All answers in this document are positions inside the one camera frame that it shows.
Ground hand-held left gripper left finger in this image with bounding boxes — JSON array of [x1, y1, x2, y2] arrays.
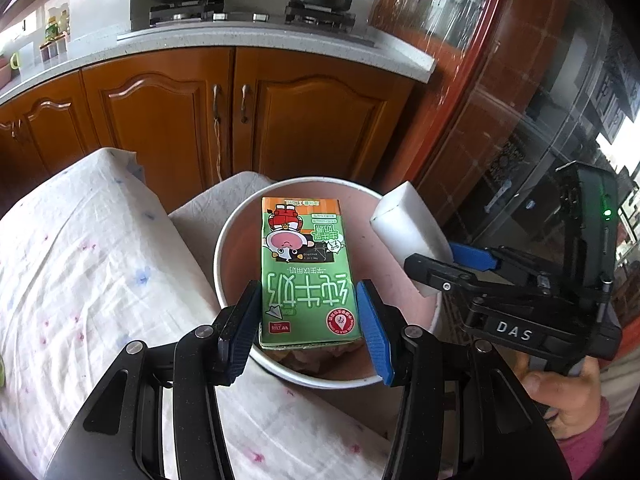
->
[[44, 279, 263, 480]]

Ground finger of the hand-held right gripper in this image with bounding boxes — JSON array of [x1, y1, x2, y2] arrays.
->
[[447, 241, 552, 287], [404, 251, 539, 307]]

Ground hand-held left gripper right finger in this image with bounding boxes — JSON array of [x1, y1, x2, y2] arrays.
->
[[355, 278, 572, 480]]

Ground white sponge block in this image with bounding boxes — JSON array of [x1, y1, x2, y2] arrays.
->
[[369, 181, 453, 263]]

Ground green milk carton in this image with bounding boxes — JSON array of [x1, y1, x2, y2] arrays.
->
[[260, 196, 363, 351]]

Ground person's right forearm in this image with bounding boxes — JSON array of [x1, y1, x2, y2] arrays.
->
[[560, 350, 640, 480]]

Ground person's right hand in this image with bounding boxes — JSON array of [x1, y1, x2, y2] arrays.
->
[[521, 359, 610, 440]]

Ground wooden glass door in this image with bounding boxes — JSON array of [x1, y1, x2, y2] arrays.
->
[[367, 0, 640, 361]]

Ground floral white tablecloth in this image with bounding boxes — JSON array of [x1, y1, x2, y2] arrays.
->
[[0, 147, 396, 480]]

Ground wooden lower cabinets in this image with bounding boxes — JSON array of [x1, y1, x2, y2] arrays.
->
[[0, 46, 416, 221]]

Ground grey kitchen countertop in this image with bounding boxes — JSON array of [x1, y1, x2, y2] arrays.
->
[[0, 25, 436, 106]]

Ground gas stove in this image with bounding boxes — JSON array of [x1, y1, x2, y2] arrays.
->
[[117, 0, 376, 48]]

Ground row of spice jars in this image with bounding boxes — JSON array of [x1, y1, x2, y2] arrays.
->
[[39, 39, 68, 63]]

